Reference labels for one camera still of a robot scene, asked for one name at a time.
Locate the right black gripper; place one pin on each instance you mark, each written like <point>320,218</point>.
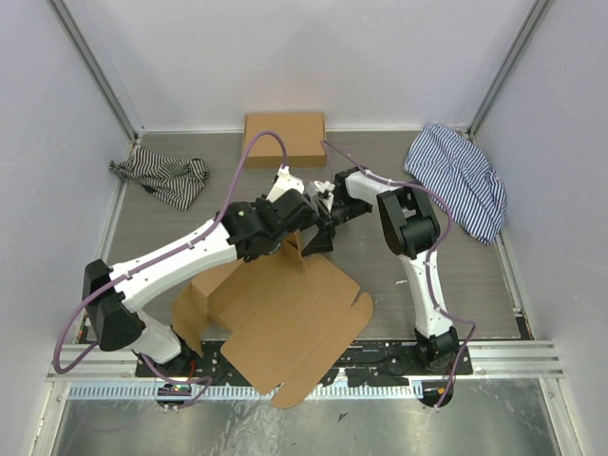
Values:
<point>332,218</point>

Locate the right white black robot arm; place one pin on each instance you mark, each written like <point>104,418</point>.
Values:
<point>411,230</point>

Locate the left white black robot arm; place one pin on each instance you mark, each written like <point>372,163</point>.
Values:
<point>115,296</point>

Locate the folded brown cardboard box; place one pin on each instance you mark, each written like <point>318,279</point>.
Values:
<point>301,133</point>

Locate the blue white striped cloth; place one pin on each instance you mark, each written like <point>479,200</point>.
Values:
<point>457,171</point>

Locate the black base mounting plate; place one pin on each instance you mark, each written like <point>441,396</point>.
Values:
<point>372,362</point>

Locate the black white striped cloth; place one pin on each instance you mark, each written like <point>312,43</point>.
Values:
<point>173,180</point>

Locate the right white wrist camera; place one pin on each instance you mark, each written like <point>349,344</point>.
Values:
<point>321,194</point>

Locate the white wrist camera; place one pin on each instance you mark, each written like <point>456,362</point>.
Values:
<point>321,194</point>
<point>284,182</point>

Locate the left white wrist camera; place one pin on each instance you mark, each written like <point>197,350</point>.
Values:
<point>284,182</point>

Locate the aluminium rail front bar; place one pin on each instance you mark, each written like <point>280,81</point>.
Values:
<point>487,358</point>

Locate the right aluminium corner post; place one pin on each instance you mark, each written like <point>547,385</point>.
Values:
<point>530,24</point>

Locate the aluminium corner post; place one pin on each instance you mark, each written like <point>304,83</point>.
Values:
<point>78,40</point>
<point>530,24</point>

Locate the grey slotted cable duct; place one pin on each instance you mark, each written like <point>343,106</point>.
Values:
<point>153,390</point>

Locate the left aluminium corner post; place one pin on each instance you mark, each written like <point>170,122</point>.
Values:
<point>78,40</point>

